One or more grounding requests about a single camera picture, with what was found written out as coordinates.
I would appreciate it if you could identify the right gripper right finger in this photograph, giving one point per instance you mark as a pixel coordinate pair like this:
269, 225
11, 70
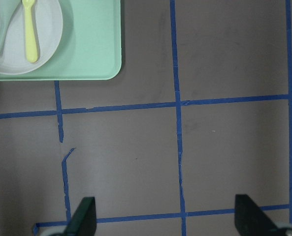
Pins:
250, 220

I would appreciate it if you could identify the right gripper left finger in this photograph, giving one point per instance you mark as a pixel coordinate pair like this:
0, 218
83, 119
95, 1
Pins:
84, 220

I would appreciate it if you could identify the white round plate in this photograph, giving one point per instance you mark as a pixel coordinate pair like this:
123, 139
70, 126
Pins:
47, 21

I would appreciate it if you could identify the yellow plastic fork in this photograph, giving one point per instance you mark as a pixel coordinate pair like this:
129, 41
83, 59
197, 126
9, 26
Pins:
31, 48

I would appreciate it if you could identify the light green tray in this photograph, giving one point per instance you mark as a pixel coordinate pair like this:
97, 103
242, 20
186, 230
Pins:
90, 46

